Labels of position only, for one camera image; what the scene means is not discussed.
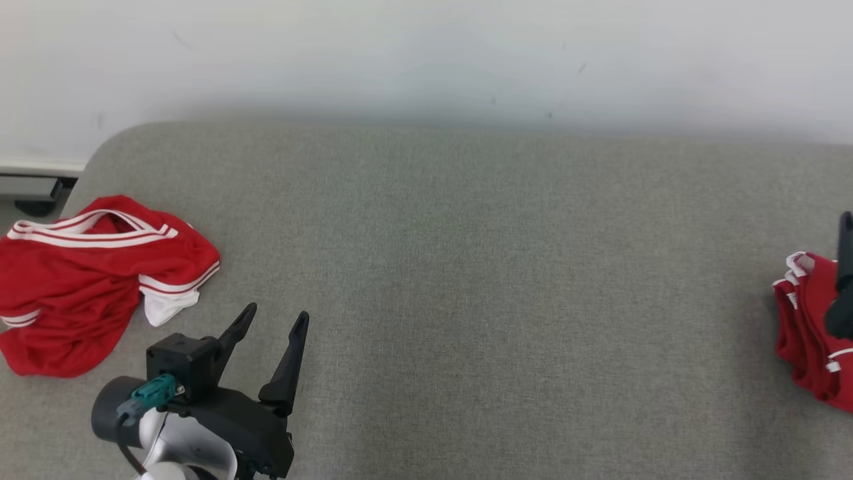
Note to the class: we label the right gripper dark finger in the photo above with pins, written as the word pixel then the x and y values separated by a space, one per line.
pixel 845 280

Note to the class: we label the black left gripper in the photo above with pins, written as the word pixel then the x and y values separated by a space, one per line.
pixel 253 433

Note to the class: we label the teal left camera connector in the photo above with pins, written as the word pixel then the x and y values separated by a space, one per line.
pixel 153 392

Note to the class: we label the black round foot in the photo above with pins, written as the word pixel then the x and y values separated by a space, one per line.
pixel 36 208

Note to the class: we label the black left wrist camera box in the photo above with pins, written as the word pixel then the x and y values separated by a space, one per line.
pixel 183 360

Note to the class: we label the red jersey with white sleeves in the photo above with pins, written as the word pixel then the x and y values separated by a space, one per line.
pixel 80 286

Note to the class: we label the red shorts with white trim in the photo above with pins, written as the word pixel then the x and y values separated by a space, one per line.
pixel 810 333

